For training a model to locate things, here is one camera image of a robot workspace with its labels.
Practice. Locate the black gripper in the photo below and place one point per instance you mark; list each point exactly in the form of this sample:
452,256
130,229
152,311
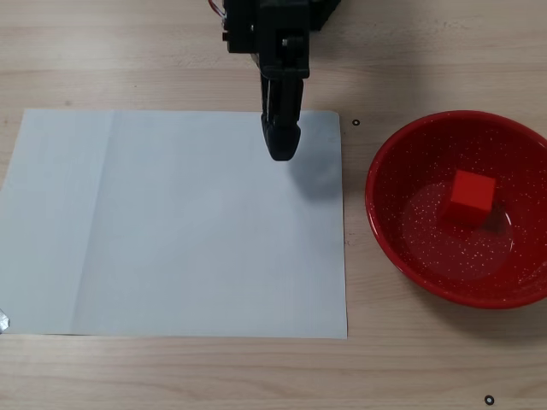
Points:
283,91

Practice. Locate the red cube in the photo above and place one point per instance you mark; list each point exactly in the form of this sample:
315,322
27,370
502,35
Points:
468,196

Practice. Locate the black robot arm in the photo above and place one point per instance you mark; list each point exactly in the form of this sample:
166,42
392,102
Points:
325,13

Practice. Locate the red speckled bowl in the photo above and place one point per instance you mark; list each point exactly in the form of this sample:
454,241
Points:
427,265

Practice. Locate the white paper sheet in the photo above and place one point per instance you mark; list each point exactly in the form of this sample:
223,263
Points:
171,222

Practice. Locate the grey tape piece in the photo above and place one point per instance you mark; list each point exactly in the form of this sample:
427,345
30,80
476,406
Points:
3,322

